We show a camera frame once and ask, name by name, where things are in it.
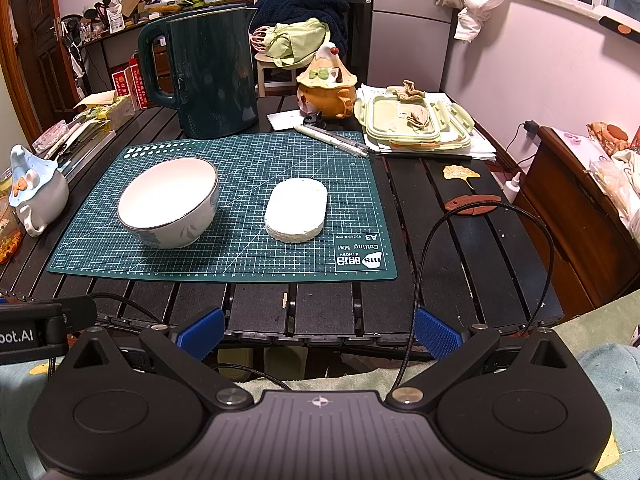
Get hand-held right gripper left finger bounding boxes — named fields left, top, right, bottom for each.
left=52, top=306, right=255, bottom=410

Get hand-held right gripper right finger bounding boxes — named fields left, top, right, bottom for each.
left=384, top=306, right=592, bottom=410

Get white bowl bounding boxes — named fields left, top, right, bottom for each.
left=116, top=157, right=220, bottom=250

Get white sponge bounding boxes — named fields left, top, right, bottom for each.
left=264, top=177, right=328, bottom=242

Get glass jar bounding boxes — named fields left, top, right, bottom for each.
left=0, top=167, right=23, bottom=265

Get brown leather tag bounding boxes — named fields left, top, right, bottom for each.
left=445, top=195, right=501, bottom=217

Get white glue bottle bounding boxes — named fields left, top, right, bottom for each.
left=501, top=172, right=522, bottom=206

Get yellow ginkgo leaf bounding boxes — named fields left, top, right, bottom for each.
left=442, top=164, right=481, bottom=193

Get wooden cabinet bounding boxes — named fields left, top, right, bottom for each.
left=515, top=127, right=640, bottom=311

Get green cutting mat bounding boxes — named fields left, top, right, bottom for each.
left=47, top=131, right=398, bottom=281

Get pale green towel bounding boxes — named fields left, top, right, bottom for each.
left=0, top=310, right=640, bottom=480

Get pink clear pen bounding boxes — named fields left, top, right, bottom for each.
left=315, top=129, right=371, bottom=154

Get pile of papers and books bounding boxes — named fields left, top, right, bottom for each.
left=32, top=92, right=136, bottom=181

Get light green container lids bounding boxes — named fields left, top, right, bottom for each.
left=354, top=95, right=475, bottom=153

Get white pen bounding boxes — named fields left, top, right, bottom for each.
left=294, top=125, right=362, bottom=157

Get white note paper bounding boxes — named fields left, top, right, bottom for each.
left=266, top=110, right=321, bottom=132

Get dark green kettle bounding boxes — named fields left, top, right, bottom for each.
left=138, top=7, right=259, bottom=140

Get red boxes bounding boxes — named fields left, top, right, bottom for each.
left=111, top=57, right=151, bottom=110

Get orange clown ceramic pot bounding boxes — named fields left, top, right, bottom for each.
left=296, top=41, right=357, bottom=119

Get white stool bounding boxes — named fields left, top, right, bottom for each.
left=256, top=52, right=298, bottom=97

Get grey refrigerator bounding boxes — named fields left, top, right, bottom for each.
left=372, top=0, right=458, bottom=93

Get pink mini fan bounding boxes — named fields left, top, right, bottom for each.
left=251, top=27, right=273, bottom=56

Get light green cloth bag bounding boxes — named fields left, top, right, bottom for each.
left=264, top=17, right=331, bottom=68

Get dark blue blanket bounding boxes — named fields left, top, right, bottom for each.
left=252, top=0, right=351, bottom=51

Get black cable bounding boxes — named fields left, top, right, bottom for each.
left=392, top=203, right=555, bottom=391

